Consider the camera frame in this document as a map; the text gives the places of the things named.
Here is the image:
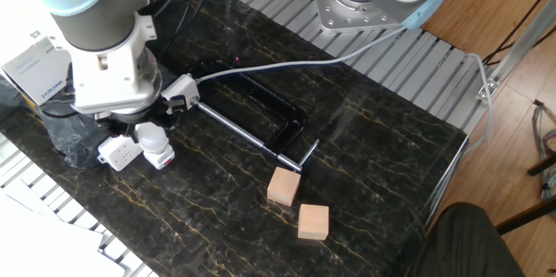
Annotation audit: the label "white power strip cable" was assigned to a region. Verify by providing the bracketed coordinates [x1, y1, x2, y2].
[194, 26, 407, 83]

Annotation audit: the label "white power strip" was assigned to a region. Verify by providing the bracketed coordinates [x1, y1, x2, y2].
[96, 73, 201, 172]

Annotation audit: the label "white light bulb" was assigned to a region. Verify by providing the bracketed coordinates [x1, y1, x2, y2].
[135, 122, 170, 155]

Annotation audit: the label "black C-clamp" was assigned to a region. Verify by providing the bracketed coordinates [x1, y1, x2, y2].
[187, 60, 321, 173]

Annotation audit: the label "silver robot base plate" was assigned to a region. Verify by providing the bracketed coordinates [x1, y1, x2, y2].
[310, 0, 407, 34]

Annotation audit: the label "white paper sheets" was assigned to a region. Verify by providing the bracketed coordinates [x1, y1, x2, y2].
[0, 176, 127, 277]

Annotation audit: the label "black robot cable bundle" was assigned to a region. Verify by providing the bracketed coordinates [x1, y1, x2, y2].
[36, 0, 216, 120]

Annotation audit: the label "aluminium frame rail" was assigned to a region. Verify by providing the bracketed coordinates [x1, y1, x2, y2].
[475, 0, 556, 102]

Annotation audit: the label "dark wooden stool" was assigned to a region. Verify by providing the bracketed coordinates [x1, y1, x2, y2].
[494, 150, 556, 235]

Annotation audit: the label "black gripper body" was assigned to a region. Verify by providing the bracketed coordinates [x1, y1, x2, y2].
[110, 105, 169, 127]

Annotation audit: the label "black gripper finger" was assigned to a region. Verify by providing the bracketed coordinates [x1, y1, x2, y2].
[93, 111, 140, 142]
[160, 94, 192, 130]

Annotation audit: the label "grey cable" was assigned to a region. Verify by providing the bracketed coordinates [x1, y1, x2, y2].
[462, 53, 496, 156]

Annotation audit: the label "coloured wire bundle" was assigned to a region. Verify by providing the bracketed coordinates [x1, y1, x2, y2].
[532, 98, 556, 202]

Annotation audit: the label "wooden cube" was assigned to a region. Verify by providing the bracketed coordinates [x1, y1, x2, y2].
[267, 167, 301, 208]
[297, 203, 330, 241]

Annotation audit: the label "black floor cables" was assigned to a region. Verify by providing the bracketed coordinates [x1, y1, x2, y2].
[480, 0, 556, 66]

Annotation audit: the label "black plastic wrapped package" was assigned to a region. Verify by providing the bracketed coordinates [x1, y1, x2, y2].
[0, 75, 109, 169]

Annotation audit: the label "dark trousered person leg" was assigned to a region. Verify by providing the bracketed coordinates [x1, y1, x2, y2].
[406, 201, 526, 277]

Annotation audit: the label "white blue cardboard box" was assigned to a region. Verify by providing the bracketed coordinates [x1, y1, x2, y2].
[0, 0, 73, 107]

